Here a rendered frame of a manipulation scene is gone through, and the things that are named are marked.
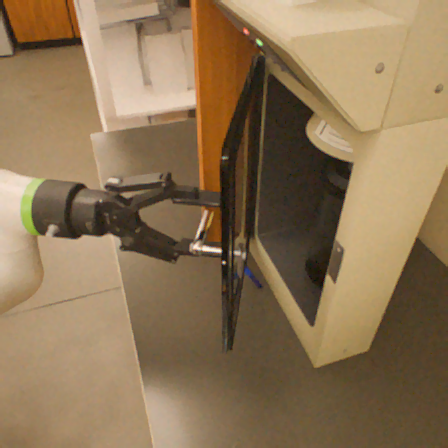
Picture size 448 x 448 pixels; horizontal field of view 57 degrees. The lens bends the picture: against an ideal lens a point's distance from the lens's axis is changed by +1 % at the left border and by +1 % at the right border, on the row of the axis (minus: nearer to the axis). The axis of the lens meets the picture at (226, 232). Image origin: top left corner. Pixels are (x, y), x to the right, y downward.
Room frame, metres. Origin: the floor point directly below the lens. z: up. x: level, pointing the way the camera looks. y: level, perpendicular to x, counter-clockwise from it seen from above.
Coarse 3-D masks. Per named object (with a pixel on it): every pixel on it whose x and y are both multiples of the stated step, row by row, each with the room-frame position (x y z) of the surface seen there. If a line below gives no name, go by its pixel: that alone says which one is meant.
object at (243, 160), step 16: (240, 96) 0.51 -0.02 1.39; (224, 144) 0.39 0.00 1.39; (240, 144) 0.48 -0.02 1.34; (224, 160) 0.37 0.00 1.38; (240, 160) 0.48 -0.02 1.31; (224, 176) 0.37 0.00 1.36; (240, 176) 0.48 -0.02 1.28; (224, 192) 0.37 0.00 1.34; (240, 192) 0.49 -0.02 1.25; (224, 208) 0.37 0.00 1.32; (240, 208) 0.50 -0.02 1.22; (224, 224) 0.37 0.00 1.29; (240, 224) 0.50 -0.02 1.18; (224, 240) 0.37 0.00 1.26; (240, 240) 0.51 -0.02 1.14; (224, 256) 0.37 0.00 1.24; (224, 272) 0.37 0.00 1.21; (224, 288) 0.37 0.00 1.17; (224, 304) 0.37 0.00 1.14; (224, 320) 0.37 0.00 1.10; (224, 336) 0.37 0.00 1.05; (224, 352) 0.37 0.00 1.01
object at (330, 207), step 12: (324, 168) 0.57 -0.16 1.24; (324, 180) 0.53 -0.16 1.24; (324, 192) 0.54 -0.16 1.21; (324, 204) 0.53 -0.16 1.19; (336, 204) 0.51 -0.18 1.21; (324, 216) 0.53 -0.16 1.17; (336, 216) 0.51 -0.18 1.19; (324, 228) 0.52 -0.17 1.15; (336, 228) 0.51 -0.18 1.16; (324, 240) 0.52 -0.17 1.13; (312, 252) 0.54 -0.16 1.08; (324, 252) 0.51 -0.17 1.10; (312, 264) 0.53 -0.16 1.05; (324, 264) 0.51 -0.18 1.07
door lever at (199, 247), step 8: (208, 216) 0.49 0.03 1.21; (200, 224) 0.47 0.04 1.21; (208, 224) 0.47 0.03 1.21; (200, 232) 0.45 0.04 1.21; (208, 232) 0.46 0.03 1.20; (200, 240) 0.43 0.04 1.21; (192, 248) 0.42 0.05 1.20; (200, 248) 0.42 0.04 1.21; (208, 248) 0.42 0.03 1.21; (216, 248) 0.42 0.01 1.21
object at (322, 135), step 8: (312, 120) 0.56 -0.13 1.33; (320, 120) 0.53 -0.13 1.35; (312, 128) 0.54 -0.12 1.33; (320, 128) 0.52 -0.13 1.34; (328, 128) 0.51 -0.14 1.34; (312, 136) 0.53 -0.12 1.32; (320, 136) 0.51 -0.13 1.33; (328, 136) 0.50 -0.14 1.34; (336, 136) 0.49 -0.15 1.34; (320, 144) 0.51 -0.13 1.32; (328, 144) 0.50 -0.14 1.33; (336, 144) 0.49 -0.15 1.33; (344, 144) 0.48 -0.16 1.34; (328, 152) 0.49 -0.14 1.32; (336, 152) 0.48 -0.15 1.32; (344, 152) 0.48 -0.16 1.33; (352, 152) 0.47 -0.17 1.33; (344, 160) 0.47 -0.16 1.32; (352, 160) 0.47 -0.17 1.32
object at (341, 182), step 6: (336, 162) 0.56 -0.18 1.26; (342, 162) 0.56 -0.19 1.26; (348, 162) 0.56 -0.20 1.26; (330, 168) 0.55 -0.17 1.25; (336, 168) 0.55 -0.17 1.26; (342, 168) 0.55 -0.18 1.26; (348, 168) 0.55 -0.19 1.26; (330, 174) 0.54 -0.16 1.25; (336, 174) 0.53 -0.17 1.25; (342, 174) 0.53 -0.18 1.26; (348, 174) 0.53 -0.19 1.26; (330, 180) 0.53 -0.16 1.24; (336, 180) 0.52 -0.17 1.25; (342, 180) 0.52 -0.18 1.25; (348, 180) 0.52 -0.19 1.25; (336, 186) 0.52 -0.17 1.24; (342, 186) 0.51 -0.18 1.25; (348, 186) 0.51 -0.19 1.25
